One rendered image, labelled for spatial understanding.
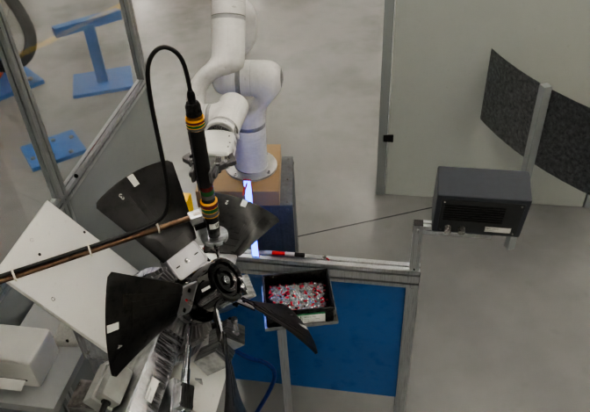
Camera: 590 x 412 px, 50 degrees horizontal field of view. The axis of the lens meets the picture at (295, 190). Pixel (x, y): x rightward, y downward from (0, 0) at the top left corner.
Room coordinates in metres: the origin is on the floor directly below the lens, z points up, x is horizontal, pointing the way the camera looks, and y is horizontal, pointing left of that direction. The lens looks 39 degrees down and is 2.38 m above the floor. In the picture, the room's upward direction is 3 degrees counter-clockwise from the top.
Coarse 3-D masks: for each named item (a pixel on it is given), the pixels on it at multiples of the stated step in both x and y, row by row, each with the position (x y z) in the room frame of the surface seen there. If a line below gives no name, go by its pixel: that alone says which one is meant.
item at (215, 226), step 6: (192, 90) 1.21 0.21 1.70; (192, 96) 1.21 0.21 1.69; (186, 102) 1.21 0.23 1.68; (192, 102) 1.21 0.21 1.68; (198, 102) 1.22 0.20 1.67; (186, 108) 1.20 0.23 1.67; (192, 108) 1.20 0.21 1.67; (198, 108) 1.20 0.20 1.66; (186, 114) 1.20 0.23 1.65; (192, 114) 1.20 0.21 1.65; (198, 114) 1.20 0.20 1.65; (210, 222) 1.20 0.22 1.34; (216, 222) 1.20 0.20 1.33; (210, 228) 1.20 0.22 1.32; (216, 228) 1.20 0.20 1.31; (210, 234) 1.20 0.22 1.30; (216, 234) 1.20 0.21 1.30
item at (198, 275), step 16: (192, 272) 1.18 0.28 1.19; (208, 272) 1.10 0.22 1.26; (224, 272) 1.13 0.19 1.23; (240, 272) 1.15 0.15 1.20; (224, 288) 1.08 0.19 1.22; (240, 288) 1.11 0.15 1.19; (192, 304) 1.08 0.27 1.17; (208, 304) 1.06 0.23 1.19; (224, 304) 1.06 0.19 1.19; (192, 320) 1.06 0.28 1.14; (208, 320) 1.07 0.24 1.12
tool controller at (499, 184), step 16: (448, 176) 1.45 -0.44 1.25; (464, 176) 1.44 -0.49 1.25; (480, 176) 1.44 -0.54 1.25; (496, 176) 1.43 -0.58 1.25; (512, 176) 1.43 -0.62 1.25; (528, 176) 1.42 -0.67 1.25; (448, 192) 1.39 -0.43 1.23; (464, 192) 1.38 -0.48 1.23; (480, 192) 1.38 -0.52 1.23; (496, 192) 1.37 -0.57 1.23; (512, 192) 1.37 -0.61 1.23; (528, 192) 1.36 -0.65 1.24; (432, 208) 1.50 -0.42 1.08; (448, 208) 1.39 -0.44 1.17; (464, 208) 1.38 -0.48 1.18; (480, 208) 1.37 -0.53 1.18; (496, 208) 1.36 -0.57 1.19; (512, 208) 1.35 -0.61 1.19; (528, 208) 1.34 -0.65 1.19; (432, 224) 1.43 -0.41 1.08; (448, 224) 1.41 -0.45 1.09; (464, 224) 1.40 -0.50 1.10; (480, 224) 1.39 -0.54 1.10; (496, 224) 1.38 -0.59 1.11; (512, 224) 1.37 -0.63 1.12
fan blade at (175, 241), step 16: (144, 176) 1.30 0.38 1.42; (160, 176) 1.31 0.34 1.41; (176, 176) 1.32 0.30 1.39; (112, 192) 1.24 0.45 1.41; (128, 192) 1.25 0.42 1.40; (144, 192) 1.26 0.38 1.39; (160, 192) 1.27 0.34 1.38; (176, 192) 1.28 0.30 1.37; (112, 208) 1.22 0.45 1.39; (128, 208) 1.22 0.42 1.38; (144, 208) 1.23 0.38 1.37; (160, 208) 1.24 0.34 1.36; (176, 208) 1.25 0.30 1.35; (128, 224) 1.20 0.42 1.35; (144, 224) 1.20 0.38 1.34; (160, 224) 1.21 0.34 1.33; (144, 240) 1.18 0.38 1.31; (160, 240) 1.18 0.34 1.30; (176, 240) 1.18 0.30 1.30; (192, 240) 1.19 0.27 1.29; (160, 256) 1.16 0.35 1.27
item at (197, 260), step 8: (184, 248) 1.18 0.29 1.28; (192, 248) 1.18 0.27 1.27; (200, 248) 1.18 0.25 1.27; (176, 256) 1.16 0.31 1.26; (184, 256) 1.16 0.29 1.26; (192, 256) 1.16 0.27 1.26; (200, 256) 1.17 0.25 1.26; (168, 264) 1.15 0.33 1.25; (176, 264) 1.15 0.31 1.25; (184, 264) 1.15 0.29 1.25; (192, 264) 1.15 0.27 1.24; (200, 264) 1.15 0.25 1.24; (176, 272) 1.13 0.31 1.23; (184, 272) 1.13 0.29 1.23
